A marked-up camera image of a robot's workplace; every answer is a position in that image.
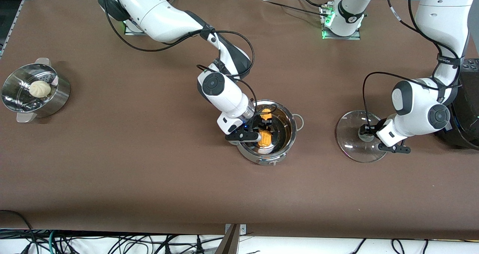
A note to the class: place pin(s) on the stainless steel cooking pot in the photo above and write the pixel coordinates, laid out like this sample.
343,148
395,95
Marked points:
286,134

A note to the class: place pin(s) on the silver steamer pot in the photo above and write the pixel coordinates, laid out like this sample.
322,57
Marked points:
56,100

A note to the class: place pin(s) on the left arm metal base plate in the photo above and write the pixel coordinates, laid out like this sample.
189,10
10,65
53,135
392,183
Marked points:
351,38

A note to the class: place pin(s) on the glass pot lid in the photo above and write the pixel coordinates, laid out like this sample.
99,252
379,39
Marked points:
351,141

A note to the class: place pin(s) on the yellow corn cob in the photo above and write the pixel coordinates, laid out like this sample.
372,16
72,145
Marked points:
265,138

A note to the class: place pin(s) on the white steamed bun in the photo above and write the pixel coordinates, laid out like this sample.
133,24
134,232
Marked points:
40,89

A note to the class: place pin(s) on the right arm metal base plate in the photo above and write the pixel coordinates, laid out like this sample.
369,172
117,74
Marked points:
131,29

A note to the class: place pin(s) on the black round appliance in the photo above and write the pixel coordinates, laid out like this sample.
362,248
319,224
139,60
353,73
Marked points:
464,134

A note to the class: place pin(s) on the metal table edge bracket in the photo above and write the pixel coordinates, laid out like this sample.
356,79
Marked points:
231,241

